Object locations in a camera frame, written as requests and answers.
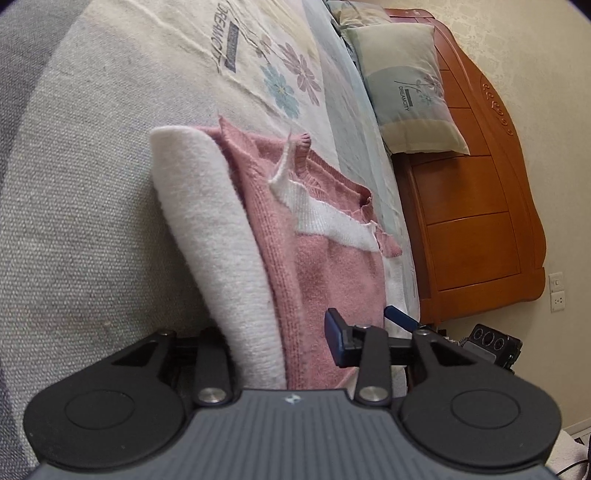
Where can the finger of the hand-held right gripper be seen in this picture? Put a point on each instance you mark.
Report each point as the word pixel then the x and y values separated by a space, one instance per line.
pixel 399 318

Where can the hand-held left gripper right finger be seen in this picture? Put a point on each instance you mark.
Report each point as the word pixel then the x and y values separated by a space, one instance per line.
pixel 334 339

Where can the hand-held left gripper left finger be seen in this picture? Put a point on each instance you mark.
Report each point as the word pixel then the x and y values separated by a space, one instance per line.
pixel 210 364

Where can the pink and white knit sweater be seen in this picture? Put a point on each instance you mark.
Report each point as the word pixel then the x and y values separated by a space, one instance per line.
pixel 314 277

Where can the pastel patchwork bed sheet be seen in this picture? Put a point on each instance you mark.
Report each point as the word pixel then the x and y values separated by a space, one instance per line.
pixel 92 230

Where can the pastel flower print pillow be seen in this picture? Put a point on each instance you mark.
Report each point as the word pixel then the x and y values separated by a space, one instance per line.
pixel 406 92
pixel 360 14

